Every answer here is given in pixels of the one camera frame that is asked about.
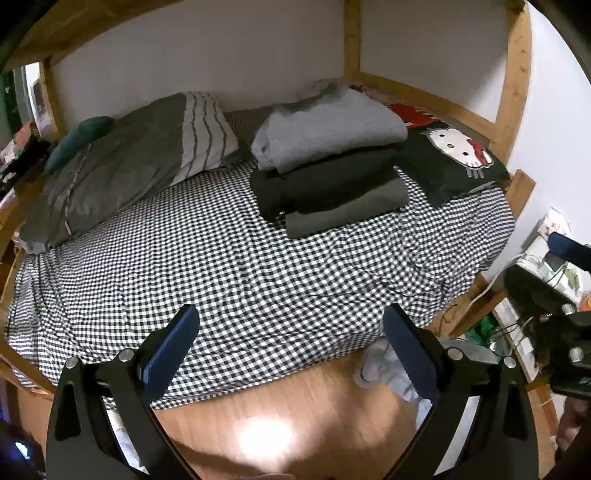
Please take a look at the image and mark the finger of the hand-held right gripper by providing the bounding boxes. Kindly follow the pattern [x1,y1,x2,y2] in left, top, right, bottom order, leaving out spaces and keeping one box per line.
[549,232,591,270]

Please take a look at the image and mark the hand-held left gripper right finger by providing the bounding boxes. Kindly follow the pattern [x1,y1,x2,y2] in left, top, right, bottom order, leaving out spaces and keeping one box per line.
[382,304,541,480]

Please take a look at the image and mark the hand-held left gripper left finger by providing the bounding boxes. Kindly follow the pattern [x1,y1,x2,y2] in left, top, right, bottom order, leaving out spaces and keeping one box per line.
[44,304,201,480]

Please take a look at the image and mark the grey knit sweater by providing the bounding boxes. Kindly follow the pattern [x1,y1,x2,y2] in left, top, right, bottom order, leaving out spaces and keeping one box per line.
[252,87,410,175]

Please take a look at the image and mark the person's right hand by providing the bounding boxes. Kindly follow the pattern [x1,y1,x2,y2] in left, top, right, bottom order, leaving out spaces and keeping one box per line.
[556,398,587,453]

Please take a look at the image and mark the black box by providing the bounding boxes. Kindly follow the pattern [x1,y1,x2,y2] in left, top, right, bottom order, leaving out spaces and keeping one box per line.
[504,264,579,316]

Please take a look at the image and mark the green plastic bag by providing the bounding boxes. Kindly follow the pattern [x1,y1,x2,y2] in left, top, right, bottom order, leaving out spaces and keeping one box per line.
[465,313,496,348]

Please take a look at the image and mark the person's left leg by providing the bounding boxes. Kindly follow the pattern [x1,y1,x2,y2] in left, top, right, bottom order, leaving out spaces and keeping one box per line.
[110,406,151,469]

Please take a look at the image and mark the black white checkered bedsheet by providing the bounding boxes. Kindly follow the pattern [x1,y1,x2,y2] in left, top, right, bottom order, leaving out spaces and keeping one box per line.
[4,106,517,411]

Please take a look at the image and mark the black cat print cushion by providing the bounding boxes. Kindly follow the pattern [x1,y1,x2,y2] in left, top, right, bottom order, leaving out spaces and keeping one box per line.
[401,122,512,209]

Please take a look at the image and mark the dark grey folded garment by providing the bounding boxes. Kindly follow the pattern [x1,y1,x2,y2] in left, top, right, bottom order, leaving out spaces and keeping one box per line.
[283,177,410,239]

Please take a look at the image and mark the grey duvet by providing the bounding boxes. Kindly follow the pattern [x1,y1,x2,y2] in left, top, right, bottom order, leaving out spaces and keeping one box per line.
[18,93,188,254]

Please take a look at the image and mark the black folded garment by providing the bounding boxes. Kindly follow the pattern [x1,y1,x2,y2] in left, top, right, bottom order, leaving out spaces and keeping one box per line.
[249,147,403,221]

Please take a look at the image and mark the red cloth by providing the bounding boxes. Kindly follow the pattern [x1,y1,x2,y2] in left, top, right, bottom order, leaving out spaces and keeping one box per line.
[387,102,445,131]

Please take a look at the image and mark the white striped pillow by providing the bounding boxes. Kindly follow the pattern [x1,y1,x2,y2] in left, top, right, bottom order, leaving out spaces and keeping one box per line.
[177,91,240,182]

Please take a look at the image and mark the teal cushion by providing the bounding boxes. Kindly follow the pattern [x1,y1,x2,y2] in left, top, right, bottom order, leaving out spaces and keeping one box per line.
[43,116,115,175]

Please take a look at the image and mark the grey fine-checked cloth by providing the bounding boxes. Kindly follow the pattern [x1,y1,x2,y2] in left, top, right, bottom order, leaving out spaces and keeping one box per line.
[224,106,279,161]

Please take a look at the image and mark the black cloth pile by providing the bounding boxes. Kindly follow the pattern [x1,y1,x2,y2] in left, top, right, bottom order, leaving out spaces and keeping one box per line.
[0,135,52,195]

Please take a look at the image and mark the white floral cloth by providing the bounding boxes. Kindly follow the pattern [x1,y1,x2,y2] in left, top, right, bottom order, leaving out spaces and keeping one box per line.
[299,78,371,101]

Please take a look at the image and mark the wooden bunk bed frame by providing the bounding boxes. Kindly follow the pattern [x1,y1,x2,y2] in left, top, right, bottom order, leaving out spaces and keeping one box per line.
[0,0,537,402]

